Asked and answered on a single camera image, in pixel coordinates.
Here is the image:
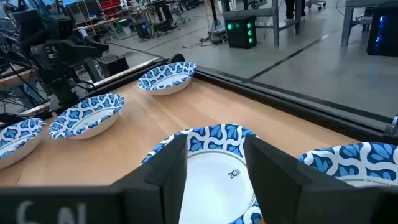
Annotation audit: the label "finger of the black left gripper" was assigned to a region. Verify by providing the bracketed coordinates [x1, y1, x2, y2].
[82, 57, 104, 83]
[83, 35, 110, 59]

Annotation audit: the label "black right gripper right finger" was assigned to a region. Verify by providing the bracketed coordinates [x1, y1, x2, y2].
[243, 135, 374, 224]

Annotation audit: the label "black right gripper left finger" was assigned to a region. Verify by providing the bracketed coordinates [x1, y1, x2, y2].
[119, 133, 190, 224]

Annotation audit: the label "blue patterned paper bowl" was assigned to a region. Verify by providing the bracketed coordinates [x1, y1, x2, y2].
[298, 141, 398, 189]
[141, 123, 266, 224]
[48, 93, 126, 141]
[0, 117, 47, 170]
[136, 61, 198, 96]

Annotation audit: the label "black box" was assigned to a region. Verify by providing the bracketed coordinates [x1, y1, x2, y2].
[99, 55, 130, 78]

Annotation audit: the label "red storage bins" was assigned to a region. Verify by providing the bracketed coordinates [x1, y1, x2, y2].
[98, 0, 121, 17]

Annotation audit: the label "small black computer blue light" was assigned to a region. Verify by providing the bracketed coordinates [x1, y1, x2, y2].
[134, 21, 154, 40]

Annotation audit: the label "black computer tower green lights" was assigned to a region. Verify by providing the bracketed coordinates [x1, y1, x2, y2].
[224, 15, 257, 50]

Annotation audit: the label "grey metal workbench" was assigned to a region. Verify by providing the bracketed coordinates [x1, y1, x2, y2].
[340, 0, 398, 47]
[221, 0, 304, 47]

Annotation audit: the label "person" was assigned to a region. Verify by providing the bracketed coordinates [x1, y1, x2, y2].
[285, 0, 307, 20]

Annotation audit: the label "black computer tower blue light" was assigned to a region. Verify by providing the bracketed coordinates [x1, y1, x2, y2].
[366, 5, 398, 57]

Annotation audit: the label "office chair base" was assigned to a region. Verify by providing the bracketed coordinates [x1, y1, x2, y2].
[306, 0, 327, 11]

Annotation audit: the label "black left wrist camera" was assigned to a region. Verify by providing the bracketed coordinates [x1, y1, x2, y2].
[46, 14, 75, 40]

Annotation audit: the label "black frame knob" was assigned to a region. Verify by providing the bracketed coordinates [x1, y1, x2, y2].
[169, 52, 187, 65]

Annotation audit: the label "black aluminium table frame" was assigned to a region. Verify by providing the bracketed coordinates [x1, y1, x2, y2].
[0, 57, 398, 144]

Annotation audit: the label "black floor cable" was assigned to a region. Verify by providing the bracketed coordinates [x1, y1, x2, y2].
[182, 29, 229, 48]

